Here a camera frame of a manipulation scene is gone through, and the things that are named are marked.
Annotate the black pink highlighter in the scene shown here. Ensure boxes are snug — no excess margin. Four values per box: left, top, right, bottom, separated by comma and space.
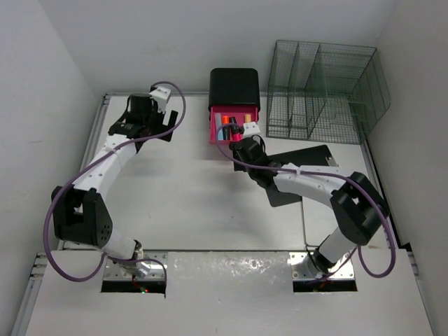
229, 116, 242, 142

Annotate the light blue highlighter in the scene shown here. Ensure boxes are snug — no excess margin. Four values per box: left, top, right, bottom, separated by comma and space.
215, 113, 224, 141

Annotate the black orange highlighter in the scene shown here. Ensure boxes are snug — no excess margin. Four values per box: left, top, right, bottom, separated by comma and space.
221, 115, 230, 141

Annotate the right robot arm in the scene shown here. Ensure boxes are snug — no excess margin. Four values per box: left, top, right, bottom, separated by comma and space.
230, 138, 390, 280

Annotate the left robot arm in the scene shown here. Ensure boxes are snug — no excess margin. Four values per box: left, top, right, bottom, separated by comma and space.
52, 87, 178, 260

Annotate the black drawer cabinet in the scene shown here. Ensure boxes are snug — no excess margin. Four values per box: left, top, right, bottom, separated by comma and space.
209, 68, 260, 110

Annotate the black clipboard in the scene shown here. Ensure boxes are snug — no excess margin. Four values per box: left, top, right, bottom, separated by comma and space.
249, 145, 332, 207

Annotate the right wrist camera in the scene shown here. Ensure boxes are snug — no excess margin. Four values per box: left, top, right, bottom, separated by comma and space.
243, 122, 261, 139

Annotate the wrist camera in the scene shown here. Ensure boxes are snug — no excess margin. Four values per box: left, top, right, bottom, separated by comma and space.
243, 122, 261, 139
149, 86, 172, 113

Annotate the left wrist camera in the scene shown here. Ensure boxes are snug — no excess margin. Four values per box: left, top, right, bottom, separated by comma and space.
149, 86, 172, 113

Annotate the green wire mesh organizer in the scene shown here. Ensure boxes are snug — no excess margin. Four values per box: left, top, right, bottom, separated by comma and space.
266, 40, 391, 144

